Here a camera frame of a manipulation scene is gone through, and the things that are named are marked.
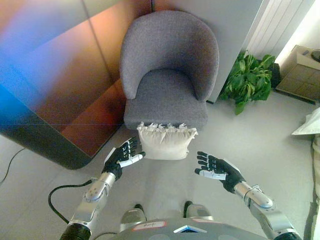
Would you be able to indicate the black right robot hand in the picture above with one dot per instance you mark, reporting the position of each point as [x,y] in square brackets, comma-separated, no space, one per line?
[225,172]

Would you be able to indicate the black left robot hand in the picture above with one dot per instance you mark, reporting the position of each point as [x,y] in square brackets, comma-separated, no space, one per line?
[117,160]

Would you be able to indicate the white tasselled pillow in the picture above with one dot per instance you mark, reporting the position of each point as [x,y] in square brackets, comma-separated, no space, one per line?
[165,143]

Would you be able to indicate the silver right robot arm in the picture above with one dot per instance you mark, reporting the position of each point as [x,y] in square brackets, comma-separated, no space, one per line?
[260,200]

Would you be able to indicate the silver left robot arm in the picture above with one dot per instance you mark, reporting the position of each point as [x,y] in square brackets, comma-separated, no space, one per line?
[95,192]

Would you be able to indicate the silver right robot leg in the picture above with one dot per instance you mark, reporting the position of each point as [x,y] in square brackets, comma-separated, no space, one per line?
[200,211]

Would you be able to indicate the silver robot leg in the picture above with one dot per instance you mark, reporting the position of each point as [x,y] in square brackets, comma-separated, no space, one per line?
[200,211]
[132,217]

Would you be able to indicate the silver left robot leg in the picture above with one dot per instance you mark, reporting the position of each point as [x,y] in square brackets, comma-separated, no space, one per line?
[132,217]

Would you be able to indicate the grey robot torso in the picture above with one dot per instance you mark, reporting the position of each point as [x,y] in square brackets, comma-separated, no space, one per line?
[160,232]

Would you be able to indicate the dark brown wooden cabinet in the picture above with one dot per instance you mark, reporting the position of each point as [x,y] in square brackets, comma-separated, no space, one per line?
[62,87]

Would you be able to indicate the green leafy potted plant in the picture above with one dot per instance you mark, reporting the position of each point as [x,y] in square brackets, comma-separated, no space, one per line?
[247,80]

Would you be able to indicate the white plastic bag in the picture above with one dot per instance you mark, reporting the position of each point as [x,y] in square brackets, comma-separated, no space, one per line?
[310,125]

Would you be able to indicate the black plant pot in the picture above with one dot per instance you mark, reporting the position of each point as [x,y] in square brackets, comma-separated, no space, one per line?
[275,75]

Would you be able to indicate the grey fabric armchair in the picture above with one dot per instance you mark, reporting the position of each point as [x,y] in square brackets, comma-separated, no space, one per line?
[170,50]

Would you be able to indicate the white ribbed radiator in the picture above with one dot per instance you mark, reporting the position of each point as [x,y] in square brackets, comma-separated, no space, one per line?
[275,22]

